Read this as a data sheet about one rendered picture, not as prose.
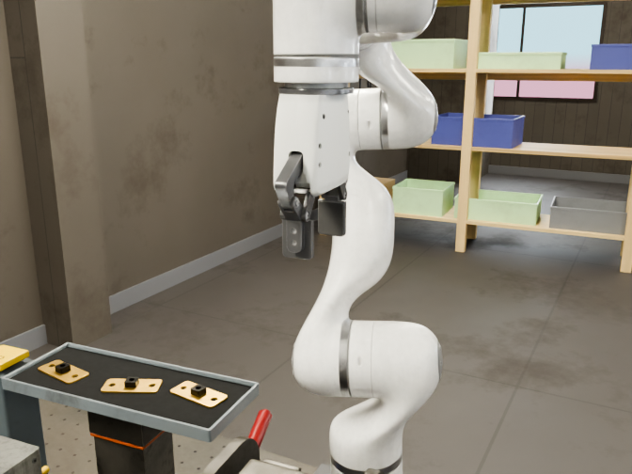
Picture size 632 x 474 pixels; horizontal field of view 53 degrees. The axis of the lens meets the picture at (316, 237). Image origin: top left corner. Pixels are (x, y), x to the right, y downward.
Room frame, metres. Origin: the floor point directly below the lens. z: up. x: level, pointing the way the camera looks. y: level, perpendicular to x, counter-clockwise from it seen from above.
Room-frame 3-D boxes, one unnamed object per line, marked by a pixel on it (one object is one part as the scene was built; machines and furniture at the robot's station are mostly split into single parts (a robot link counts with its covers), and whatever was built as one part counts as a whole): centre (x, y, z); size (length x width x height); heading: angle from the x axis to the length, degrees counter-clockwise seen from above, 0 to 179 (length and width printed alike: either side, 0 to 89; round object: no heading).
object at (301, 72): (0.65, 0.00, 1.62); 0.09 x 0.08 x 0.03; 157
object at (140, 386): (0.85, 0.27, 1.17); 0.08 x 0.04 x 0.01; 88
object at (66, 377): (0.90, 0.39, 1.17); 0.08 x 0.04 x 0.01; 55
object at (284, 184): (0.61, 0.02, 1.52); 0.08 x 0.01 x 0.06; 157
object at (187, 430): (0.86, 0.28, 1.16); 0.37 x 0.14 x 0.02; 67
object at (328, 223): (0.70, -0.02, 1.47); 0.03 x 0.03 x 0.07; 67
